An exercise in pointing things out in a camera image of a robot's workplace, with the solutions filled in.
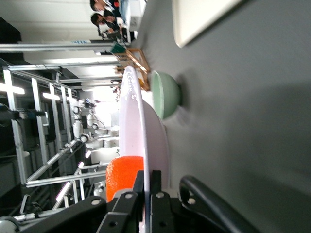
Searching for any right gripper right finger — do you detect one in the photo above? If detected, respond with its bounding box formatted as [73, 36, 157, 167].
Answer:
[150, 169, 258, 233]

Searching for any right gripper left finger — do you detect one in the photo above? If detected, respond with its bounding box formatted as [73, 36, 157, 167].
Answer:
[21, 169, 146, 233]

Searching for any orange fruit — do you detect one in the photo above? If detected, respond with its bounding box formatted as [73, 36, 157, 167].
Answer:
[105, 155, 145, 203]

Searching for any white round plate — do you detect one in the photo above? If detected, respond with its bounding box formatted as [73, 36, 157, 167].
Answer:
[118, 65, 171, 233]

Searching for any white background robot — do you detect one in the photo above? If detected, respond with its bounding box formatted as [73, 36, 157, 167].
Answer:
[71, 98, 109, 144]

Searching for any light green bowl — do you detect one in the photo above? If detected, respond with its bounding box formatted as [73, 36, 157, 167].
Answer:
[150, 70, 182, 120]

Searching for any wooden peg mug rack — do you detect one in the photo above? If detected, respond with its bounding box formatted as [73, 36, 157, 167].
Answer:
[113, 47, 151, 92]

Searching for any person with black hair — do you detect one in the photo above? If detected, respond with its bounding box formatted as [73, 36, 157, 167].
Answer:
[89, 0, 122, 13]
[90, 12, 123, 34]

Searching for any cream bear print tray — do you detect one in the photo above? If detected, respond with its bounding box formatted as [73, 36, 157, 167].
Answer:
[171, 0, 245, 49]

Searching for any aluminium frame structure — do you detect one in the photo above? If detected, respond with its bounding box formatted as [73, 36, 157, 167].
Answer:
[0, 41, 123, 219]

